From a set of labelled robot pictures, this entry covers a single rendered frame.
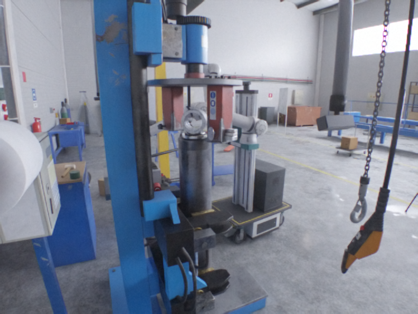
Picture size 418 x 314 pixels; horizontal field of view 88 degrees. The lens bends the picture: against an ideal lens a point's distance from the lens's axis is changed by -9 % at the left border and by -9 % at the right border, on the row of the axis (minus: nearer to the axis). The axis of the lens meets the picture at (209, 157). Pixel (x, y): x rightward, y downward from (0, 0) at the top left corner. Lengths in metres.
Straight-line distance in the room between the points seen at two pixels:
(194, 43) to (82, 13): 11.30
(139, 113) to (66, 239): 1.97
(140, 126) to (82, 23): 11.38
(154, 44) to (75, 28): 11.34
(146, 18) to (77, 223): 2.16
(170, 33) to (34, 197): 1.01
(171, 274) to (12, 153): 0.99
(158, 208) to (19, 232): 0.63
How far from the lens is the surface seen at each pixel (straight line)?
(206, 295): 1.69
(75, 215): 2.77
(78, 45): 12.31
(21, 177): 0.84
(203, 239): 1.36
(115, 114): 1.33
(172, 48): 1.40
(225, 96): 1.33
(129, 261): 1.67
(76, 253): 2.99
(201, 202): 1.55
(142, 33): 1.18
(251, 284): 2.33
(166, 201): 1.33
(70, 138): 8.31
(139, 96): 1.23
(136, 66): 1.23
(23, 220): 1.19
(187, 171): 1.48
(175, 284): 1.50
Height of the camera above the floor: 1.74
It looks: 15 degrees down
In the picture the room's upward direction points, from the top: straight up
